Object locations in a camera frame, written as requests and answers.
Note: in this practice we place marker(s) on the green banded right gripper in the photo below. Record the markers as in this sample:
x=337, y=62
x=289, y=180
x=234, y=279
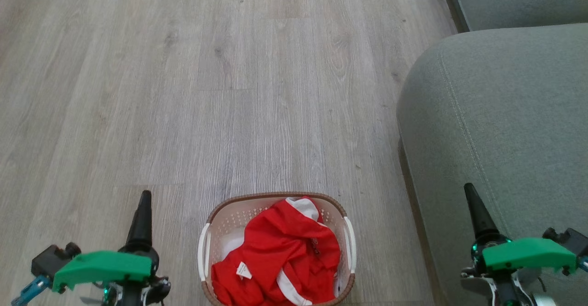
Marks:
x=528, y=253

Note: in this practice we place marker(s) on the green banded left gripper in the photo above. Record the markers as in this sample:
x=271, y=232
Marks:
x=105, y=267

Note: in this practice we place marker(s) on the red jersey with white lettering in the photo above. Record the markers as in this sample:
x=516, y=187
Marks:
x=280, y=251

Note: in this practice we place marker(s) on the beige brown-rimmed laundry basket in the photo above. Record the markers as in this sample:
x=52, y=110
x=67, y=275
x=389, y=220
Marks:
x=216, y=223

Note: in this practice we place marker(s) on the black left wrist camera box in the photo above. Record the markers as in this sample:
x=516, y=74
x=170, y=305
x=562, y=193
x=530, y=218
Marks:
x=54, y=257

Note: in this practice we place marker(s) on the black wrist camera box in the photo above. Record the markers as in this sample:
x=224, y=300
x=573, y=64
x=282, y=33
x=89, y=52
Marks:
x=572, y=240
x=54, y=257

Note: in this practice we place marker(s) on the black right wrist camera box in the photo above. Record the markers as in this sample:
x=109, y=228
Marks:
x=572, y=240

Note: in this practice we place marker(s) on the blue right camera connector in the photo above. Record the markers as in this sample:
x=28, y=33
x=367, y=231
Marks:
x=584, y=263

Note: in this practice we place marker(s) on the blue camera connector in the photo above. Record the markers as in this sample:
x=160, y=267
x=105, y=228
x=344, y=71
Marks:
x=28, y=292
x=584, y=263

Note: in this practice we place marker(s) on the blue left camera connector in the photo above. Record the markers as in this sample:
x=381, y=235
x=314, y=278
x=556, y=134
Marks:
x=28, y=292

